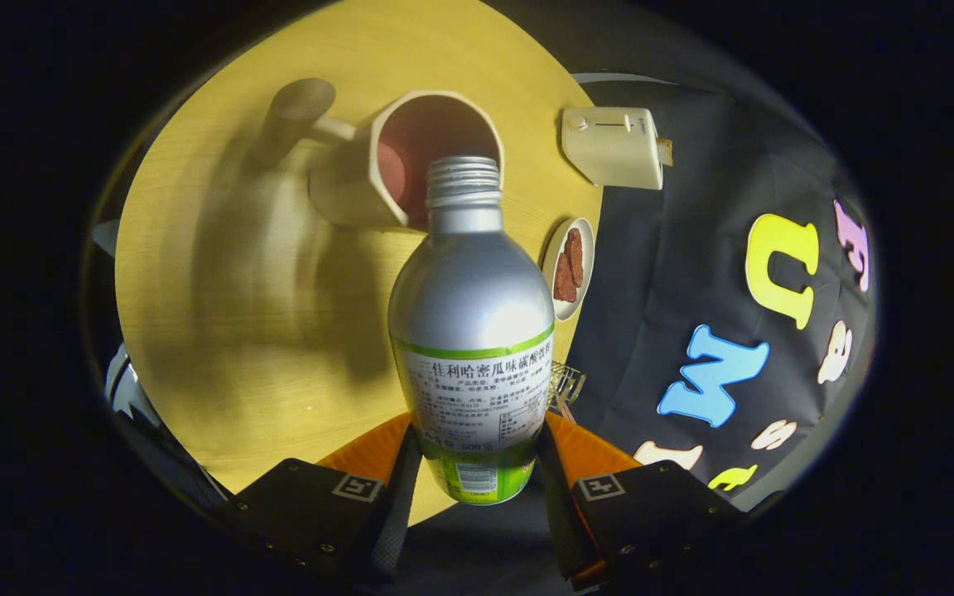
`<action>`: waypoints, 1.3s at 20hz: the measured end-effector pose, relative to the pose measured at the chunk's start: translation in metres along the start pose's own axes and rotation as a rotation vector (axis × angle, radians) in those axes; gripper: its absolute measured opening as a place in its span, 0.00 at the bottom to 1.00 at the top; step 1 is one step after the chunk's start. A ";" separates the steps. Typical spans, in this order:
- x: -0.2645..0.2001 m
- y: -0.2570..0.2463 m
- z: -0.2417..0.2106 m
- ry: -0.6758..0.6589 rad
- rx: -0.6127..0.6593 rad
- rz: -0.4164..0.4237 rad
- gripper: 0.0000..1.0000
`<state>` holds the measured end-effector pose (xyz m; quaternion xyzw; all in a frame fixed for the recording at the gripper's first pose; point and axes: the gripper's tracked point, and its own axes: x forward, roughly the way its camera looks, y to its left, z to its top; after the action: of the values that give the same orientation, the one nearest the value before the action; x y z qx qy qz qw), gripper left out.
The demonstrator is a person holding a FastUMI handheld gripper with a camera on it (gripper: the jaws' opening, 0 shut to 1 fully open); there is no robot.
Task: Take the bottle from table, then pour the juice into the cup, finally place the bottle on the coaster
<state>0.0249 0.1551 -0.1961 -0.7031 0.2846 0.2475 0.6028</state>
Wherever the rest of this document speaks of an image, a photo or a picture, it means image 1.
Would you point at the black backdrop cloth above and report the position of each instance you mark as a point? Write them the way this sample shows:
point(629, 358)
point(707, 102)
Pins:
point(676, 273)

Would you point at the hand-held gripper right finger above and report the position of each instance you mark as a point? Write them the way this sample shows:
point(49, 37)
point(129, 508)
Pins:
point(564, 513)

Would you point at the silver bottle with green label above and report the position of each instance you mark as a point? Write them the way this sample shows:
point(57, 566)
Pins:
point(469, 306)

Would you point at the white round plate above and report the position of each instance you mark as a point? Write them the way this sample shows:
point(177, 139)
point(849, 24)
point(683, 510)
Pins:
point(586, 281)

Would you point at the clear glass straw holder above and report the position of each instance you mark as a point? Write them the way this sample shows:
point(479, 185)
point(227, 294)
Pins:
point(568, 385)

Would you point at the wooden table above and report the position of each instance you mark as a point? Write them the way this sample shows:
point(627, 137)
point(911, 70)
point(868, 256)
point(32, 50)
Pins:
point(237, 331)

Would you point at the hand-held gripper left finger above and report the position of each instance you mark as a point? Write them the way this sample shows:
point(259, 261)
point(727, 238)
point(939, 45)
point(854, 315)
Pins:
point(394, 521)

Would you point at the white toaster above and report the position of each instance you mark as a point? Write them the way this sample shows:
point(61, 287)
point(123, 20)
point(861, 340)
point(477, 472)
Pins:
point(609, 149)

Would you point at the brown meat slices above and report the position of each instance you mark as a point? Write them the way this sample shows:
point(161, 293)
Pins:
point(568, 269)

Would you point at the toast slice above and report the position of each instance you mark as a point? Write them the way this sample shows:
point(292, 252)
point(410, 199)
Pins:
point(666, 151)

